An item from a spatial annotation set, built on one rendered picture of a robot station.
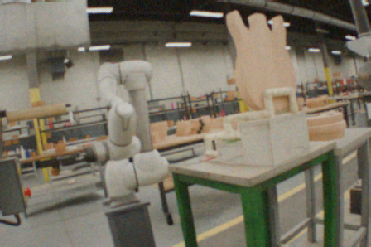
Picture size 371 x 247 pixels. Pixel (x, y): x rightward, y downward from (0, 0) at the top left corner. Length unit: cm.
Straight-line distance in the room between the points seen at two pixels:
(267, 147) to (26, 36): 84
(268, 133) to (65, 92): 1139
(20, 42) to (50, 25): 9
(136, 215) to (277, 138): 96
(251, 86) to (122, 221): 106
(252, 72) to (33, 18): 74
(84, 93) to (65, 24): 1145
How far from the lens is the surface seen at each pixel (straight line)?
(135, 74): 156
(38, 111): 83
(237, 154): 111
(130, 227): 163
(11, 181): 105
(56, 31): 74
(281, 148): 103
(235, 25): 102
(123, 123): 104
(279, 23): 125
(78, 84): 1221
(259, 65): 105
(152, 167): 160
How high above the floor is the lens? 117
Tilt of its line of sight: 3 degrees down
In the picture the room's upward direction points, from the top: 9 degrees counter-clockwise
